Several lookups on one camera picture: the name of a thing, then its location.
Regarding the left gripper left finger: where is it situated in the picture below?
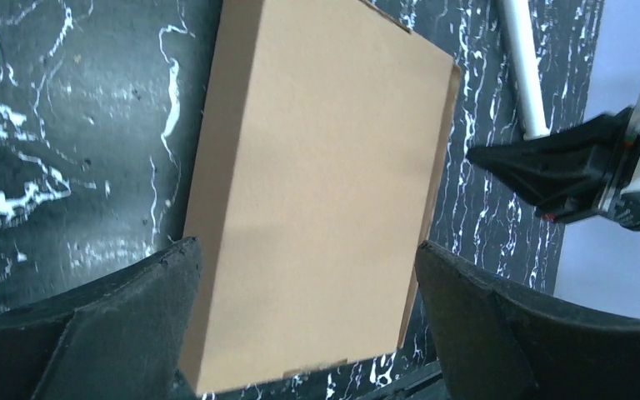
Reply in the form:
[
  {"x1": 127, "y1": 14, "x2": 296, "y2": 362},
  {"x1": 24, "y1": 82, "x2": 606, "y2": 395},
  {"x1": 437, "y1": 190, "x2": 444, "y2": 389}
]
[{"x1": 0, "y1": 237, "x2": 203, "y2": 399}]

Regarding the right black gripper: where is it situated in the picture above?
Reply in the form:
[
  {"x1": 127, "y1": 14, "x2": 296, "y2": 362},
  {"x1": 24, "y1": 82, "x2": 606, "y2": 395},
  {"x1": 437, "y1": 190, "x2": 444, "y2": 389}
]
[{"x1": 466, "y1": 107, "x2": 640, "y2": 233}]

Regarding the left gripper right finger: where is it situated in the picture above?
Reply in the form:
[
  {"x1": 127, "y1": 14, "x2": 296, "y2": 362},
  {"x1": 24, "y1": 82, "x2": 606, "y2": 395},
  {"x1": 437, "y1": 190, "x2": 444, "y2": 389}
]
[{"x1": 414, "y1": 241, "x2": 640, "y2": 399}]

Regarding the brown cardboard box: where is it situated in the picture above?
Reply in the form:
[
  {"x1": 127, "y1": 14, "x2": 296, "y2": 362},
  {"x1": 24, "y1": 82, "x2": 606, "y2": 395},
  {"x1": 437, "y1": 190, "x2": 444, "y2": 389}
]
[{"x1": 180, "y1": 1, "x2": 461, "y2": 395}]

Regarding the white PVC pipe frame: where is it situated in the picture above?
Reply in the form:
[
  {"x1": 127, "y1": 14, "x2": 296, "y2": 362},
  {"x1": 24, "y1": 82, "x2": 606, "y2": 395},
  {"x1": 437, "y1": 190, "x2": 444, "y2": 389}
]
[{"x1": 499, "y1": 0, "x2": 550, "y2": 140}]

